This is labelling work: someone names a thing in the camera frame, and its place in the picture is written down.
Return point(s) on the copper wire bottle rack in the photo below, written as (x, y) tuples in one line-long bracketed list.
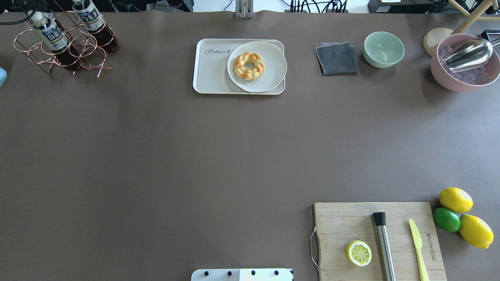
[(94, 59)]

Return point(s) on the blue plastic cup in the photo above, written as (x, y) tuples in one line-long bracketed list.
[(3, 76)]

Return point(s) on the green lime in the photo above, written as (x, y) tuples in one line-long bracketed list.
[(446, 219)]

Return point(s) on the yellow lemon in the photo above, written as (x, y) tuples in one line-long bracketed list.
[(456, 199), (476, 231)]

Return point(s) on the white round plate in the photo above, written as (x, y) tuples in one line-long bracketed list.
[(275, 67)]

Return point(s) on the metal ice scoop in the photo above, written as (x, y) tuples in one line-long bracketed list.
[(472, 54)]

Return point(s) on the wooden mug tree stand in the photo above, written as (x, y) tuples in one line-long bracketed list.
[(433, 37)]

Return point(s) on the aluminium frame post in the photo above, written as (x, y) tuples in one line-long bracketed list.
[(244, 8)]

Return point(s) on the grey folded cloth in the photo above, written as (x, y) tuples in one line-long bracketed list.
[(336, 58)]

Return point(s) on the cream serving tray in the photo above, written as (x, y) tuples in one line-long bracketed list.
[(210, 71)]

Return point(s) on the half lemon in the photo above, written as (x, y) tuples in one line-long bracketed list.
[(359, 253)]

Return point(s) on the wooden cutting board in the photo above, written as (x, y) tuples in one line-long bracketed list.
[(337, 224)]

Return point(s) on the oolong tea bottle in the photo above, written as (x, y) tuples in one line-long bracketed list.
[(54, 36), (95, 24)]

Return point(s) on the black steel muddler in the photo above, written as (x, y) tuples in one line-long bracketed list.
[(387, 264)]

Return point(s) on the green bowl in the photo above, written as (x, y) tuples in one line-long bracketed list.
[(383, 49)]

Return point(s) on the yellow plastic knife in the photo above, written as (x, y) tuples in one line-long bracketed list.
[(418, 244)]

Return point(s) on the oolong tea bottle back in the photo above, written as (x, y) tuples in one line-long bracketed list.
[(95, 24)]

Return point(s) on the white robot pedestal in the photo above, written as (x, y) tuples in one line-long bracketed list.
[(244, 274)]

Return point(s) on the braided ring bread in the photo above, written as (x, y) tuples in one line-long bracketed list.
[(249, 66)]

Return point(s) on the oolong tea bottle middle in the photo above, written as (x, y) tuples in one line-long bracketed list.
[(54, 36)]

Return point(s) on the pink ice bowl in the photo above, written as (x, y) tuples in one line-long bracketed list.
[(468, 80)]

